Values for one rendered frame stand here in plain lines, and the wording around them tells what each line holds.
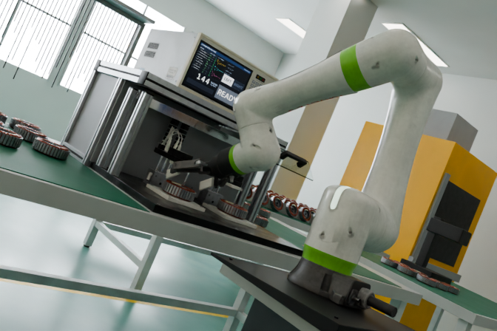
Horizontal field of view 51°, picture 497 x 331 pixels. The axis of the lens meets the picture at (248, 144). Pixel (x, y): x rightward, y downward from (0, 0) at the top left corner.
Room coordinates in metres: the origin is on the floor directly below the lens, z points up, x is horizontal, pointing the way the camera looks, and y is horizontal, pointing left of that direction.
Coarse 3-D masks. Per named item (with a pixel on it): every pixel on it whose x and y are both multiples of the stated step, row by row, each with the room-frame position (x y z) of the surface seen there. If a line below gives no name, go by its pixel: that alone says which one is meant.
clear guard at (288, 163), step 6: (222, 126) 1.91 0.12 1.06; (234, 132) 1.93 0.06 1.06; (282, 150) 1.78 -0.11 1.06; (282, 162) 1.74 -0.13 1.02; (288, 162) 1.77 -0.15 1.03; (294, 162) 1.80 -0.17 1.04; (288, 168) 1.75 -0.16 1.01; (294, 168) 1.77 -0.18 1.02; (300, 168) 1.80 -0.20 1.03; (306, 168) 1.84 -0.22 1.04; (300, 174) 1.78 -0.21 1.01; (306, 174) 1.81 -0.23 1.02; (312, 180) 1.83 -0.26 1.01
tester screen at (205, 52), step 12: (204, 48) 1.76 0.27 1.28; (204, 60) 1.78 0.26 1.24; (216, 60) 1.80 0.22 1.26; (228, 60) 1.83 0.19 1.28; (192, 72) 1.76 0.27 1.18; (204, 72) 1.79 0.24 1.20; (216, 72) 1.82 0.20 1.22; (228, 72) 1.85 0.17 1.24; (240, 72) 1.88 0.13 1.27; (204, 84) 1.80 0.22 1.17; (216, 84) 1.83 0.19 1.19
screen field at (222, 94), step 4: (220, 88) 1.84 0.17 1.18; (224, 88) 1.85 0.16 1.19; (216, 92) 1.84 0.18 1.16; (220, 92) 1.85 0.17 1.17; (224, 92) 1.86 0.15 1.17; (228, 92) 1.87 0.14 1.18; (232, 92) 1.88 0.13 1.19; (216, 96) 1.84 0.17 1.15; (220, 96) 1.85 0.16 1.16; (224, 96) 1.86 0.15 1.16; (228, 96) 1.87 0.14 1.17; (232, 96) 1.88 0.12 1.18; (236, 96) 1.89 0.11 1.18; (224, 100) 1.87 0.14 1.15; (228, 100) 1.88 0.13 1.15; (232, 100) 1.89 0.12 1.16; (232, 104) 1.89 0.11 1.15
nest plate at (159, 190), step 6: (150, 186) 1.68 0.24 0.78; (156, 186) 1.72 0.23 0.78; (156, 192) 1.65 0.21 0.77; (162, 192) 1.63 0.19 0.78; (168, 198) 1.59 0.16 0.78; (174, 198) 1.60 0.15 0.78; (180, 204) 1.62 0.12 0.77; (186, 204) 1.64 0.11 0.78; (192, 204) 1.66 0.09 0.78; (198, 210) 1.67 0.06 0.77; (204, 210) 1.68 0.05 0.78
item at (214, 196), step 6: (204, 192) 1.93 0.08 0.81; (210, 192) 1.92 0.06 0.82; (216, 192) 1.97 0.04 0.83; (198, 198) 1.95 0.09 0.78; (204, 198) 1.92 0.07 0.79; (210, 198) 1.93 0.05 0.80; (216, 198) 1.95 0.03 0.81; (222, 198) 1.96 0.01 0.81; (210, 204) 1.94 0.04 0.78; (216, 204) 1.95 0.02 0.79
